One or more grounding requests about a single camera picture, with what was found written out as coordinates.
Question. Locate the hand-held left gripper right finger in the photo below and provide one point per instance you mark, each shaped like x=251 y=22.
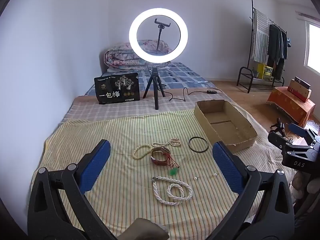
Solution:
x=226 y=165

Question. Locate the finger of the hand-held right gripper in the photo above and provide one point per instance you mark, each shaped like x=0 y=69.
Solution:
x=277 y=140
x=297 y=130

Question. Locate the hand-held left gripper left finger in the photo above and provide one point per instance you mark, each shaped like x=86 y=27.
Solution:
x=96 y=163

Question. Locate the cardboard box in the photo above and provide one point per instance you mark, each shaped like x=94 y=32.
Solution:
x=220 y=127

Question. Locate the black bangle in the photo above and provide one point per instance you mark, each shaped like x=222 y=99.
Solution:
x=189 y=145

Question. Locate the thin pearl strand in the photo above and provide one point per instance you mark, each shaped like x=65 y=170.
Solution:
x=175 y=142

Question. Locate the person's right hand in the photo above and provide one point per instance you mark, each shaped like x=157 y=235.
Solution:
x=298 y=183

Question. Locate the small black floor tripod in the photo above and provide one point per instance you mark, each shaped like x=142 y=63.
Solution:
x=279 y=126

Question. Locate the orange cloth covered table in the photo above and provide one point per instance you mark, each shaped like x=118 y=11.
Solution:
x=290 y=105

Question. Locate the brown red box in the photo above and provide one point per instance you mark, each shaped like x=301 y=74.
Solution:
x=298 y=90

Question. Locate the yellow box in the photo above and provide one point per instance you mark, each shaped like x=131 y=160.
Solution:
x=265 y=72

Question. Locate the black clothes rack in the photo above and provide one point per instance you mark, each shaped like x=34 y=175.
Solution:
x=243 y=76

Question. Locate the black snack bag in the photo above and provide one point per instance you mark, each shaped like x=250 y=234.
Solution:
x=112 y=90

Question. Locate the brown grey cloth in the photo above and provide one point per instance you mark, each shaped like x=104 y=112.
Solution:
x=142 y=230

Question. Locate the window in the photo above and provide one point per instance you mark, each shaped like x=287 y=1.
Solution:
x=313 y=47

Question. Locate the dark hanging clothes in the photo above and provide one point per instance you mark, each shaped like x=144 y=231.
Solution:
x=275 y=47

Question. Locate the striped towel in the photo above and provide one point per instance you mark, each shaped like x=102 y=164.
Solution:
x=260 y=37

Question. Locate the blue patterned bedsheet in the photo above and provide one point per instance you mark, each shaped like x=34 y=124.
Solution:
x=180 y=76

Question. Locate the folded floral quilt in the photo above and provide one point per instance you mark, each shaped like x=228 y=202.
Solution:
x=120 y=57

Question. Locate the black phone holder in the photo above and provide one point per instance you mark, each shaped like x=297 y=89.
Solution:
x=160 y=33

